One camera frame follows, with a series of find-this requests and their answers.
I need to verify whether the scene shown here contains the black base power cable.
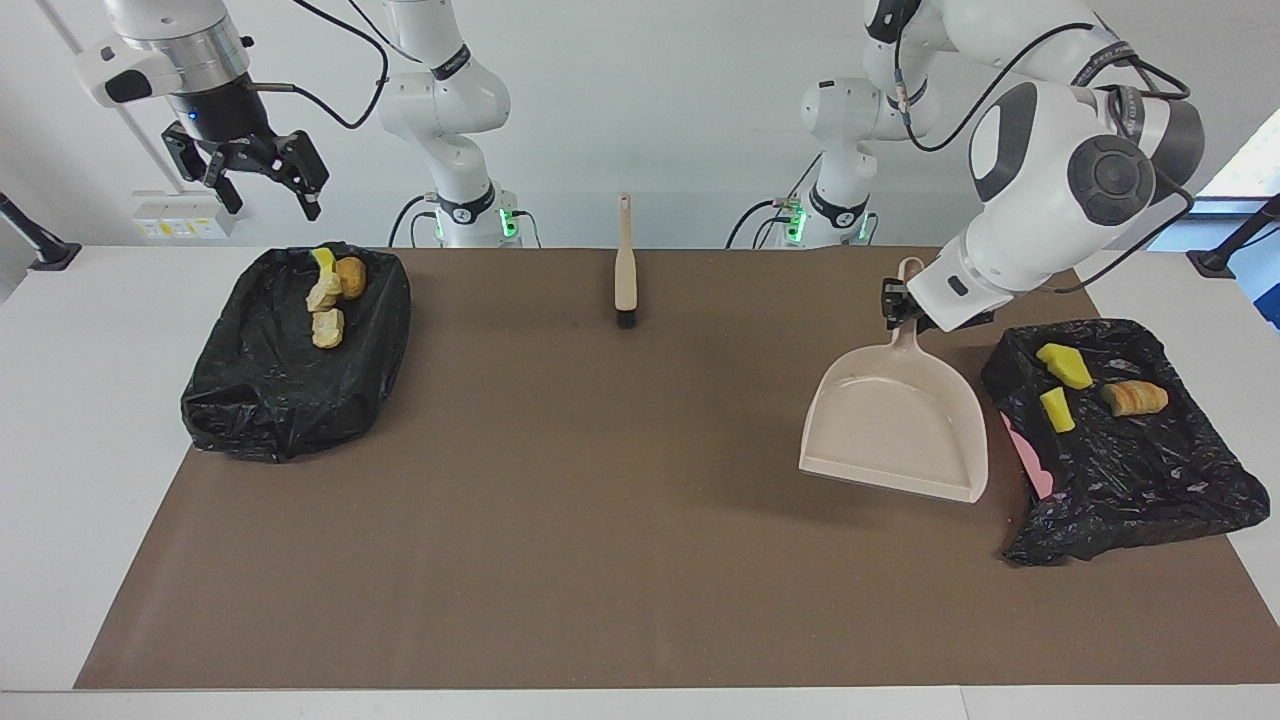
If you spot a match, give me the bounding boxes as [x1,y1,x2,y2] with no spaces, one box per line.
[726,197,797,249]
[387,193,433,249]

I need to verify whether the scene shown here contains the brown table mat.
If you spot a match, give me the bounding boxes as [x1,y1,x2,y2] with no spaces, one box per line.
[75,247,1280,691]

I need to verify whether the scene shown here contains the wide yellow sponge piece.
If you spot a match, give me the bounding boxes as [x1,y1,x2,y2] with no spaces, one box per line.
[1035,343,1095,391]

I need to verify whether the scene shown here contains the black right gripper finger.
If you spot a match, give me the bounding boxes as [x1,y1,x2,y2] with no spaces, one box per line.
[255,130,331,222]
[161,122,244,216]

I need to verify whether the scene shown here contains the beige hand brush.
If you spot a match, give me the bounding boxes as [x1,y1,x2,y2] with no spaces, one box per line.
[613,193,639,330]

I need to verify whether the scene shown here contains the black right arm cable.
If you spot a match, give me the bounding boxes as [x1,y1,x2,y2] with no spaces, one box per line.
[248,0,391,131]

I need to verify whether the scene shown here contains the black trash bag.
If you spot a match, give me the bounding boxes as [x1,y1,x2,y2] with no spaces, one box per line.
[180,240,413,463]
[980,318,1271,567]

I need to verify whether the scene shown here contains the black camera stand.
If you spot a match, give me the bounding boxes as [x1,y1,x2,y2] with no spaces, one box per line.
[1186,193,1280,280]
[0,192,82,272]

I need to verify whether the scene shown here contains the pink plastic bin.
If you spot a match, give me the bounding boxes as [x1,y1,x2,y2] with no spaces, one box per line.
[1002,410,1057,501]

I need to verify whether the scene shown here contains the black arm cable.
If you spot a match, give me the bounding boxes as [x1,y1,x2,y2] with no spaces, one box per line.
[248,0,391,131]
[893,20,1196,295]

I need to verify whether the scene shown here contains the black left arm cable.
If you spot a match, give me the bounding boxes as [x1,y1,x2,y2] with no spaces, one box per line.
[893,20,1196,295]

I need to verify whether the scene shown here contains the beige plastic dustpan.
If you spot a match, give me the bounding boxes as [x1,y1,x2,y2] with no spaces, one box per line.
[798,257,991,505]

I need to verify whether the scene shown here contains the white wall socket box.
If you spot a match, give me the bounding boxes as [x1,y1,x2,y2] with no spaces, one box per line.
[132,190,239,242]

